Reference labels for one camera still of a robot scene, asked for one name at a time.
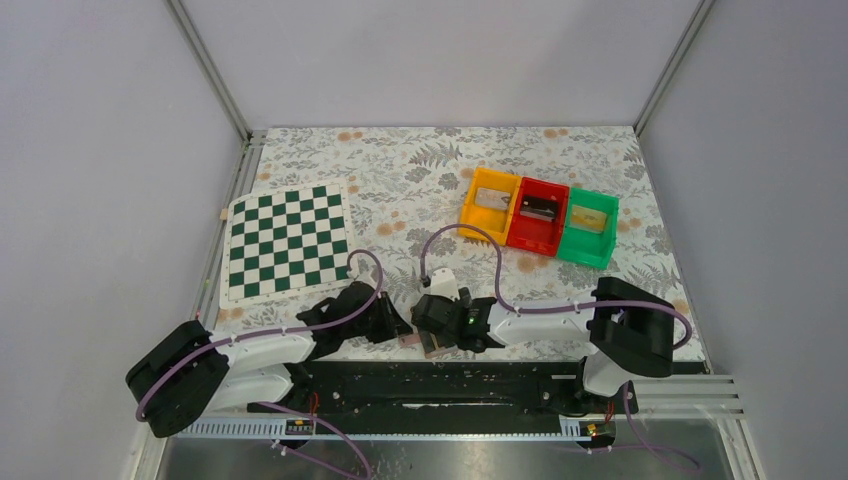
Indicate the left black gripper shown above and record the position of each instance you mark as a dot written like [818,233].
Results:
[385,318]

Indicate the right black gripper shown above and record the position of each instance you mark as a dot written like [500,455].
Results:
[428,315]

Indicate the tan leather card holder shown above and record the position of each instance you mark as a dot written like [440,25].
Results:
[433,345]

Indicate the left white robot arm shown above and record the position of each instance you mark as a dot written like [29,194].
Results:
[194,371]

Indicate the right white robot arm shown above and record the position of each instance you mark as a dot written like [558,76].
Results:
[629,332]

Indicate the black card in red bin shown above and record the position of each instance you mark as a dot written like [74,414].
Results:
[539,208]

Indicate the gold card in green bin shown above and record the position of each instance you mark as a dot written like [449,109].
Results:
[588,219]

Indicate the green white chessboard mat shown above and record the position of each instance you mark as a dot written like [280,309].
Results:
[287,242]

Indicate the yellow plastic bin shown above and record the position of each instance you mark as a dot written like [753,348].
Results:
[490,202]

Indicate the red plastic bin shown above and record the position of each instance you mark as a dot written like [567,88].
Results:
[533,235]

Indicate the green plastic bin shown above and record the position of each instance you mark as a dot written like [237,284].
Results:
[584,248]

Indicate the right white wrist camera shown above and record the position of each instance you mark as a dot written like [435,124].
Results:
[442,282]

